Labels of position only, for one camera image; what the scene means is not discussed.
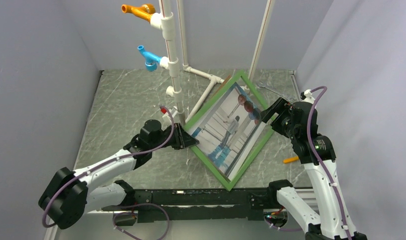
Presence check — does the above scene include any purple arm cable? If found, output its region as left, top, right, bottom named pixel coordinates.
left=42, top=107, right=175, bottom=240
left=265, top=86, right=352, bottom=240

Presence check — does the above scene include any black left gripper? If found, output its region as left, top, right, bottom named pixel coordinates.
left=150, top=123, right=199, bottom=151

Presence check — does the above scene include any blue plastic faucet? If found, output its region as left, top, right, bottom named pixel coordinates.
left=137, top=45, right=162, bottom=72

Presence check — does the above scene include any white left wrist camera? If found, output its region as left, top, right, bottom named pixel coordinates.
left=160, top=106, right=178, bottom=125

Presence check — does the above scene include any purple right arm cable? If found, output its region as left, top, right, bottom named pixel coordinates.
left=265, top=86, right=352, bottom=240

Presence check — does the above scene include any silver open-end wrench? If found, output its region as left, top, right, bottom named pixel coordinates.
left=257, top=81, right=296, bottom=103

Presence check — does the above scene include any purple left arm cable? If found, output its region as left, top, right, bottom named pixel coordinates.
left=42, top=107, right=175, bottom=240

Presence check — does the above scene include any white PVC pipe stand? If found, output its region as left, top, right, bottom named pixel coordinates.
left=159, top=0, right=276, bottom=122

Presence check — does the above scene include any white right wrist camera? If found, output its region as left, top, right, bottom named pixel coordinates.
left=300, top=89, right=316, bottom=104

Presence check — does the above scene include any green wooden photo frame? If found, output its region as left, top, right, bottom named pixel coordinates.
left=185, top=70, right=273, bottom=191

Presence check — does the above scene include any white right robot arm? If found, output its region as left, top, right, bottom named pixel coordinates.
left=261, top=97, right=367, bottom=240

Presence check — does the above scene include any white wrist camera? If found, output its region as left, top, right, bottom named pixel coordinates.
left=300, top=89, right=316, bottom=104
left=160, top=106, right=178, bottom=125

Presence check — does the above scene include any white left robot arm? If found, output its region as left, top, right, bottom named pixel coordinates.
left=38, top=119, right=199, bottom=229

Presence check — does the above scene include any orange handled screwdriver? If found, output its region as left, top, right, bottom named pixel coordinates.
left=283, top=156, right=299, bottom=164

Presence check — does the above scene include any printed photo with lanterns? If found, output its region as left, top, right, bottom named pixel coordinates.
left=188, top=83, right=263, bottom=182

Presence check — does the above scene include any orange plastic faucet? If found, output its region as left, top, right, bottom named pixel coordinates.
left=121, top=3, right=156, bottom=22

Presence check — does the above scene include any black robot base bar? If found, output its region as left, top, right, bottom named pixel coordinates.
left=102, top=187, right=282, bottom=223

